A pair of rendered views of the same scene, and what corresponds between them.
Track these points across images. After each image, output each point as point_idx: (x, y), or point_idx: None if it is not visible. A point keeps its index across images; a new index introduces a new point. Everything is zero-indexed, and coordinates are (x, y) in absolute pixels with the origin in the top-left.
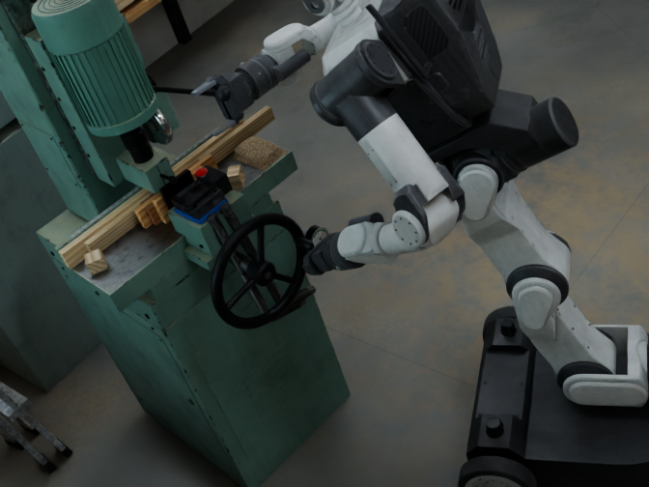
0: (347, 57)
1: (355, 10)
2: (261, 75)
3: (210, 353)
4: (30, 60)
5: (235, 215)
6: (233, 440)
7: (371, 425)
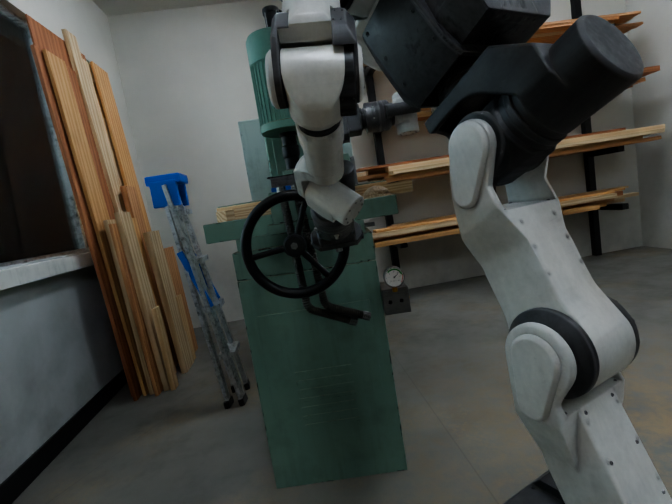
0: None
1: None
2: (372, 107)
3: (271, 326)
4: None
5: None
6: (272, 422)
7: (398, 502)
